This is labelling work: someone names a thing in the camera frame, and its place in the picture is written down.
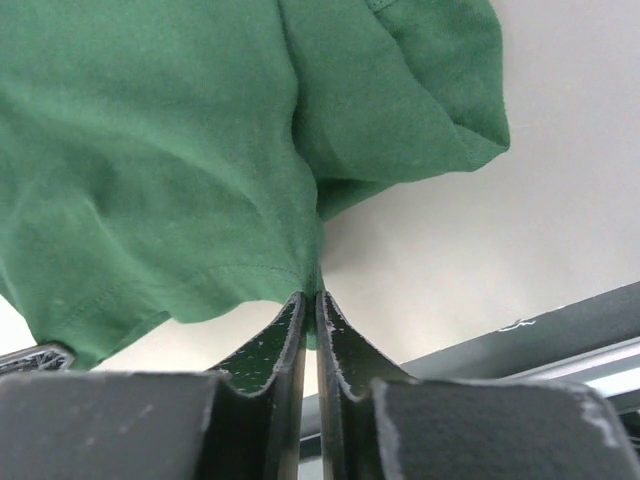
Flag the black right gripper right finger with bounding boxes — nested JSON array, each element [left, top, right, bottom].
[[315, 292, 639, 479]]

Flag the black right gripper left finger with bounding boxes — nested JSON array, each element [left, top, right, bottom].
[[1, 293, 306, 479]]

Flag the white green ringer t-shirt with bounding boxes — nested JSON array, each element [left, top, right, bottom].
[[1, 1, 510, 369]]

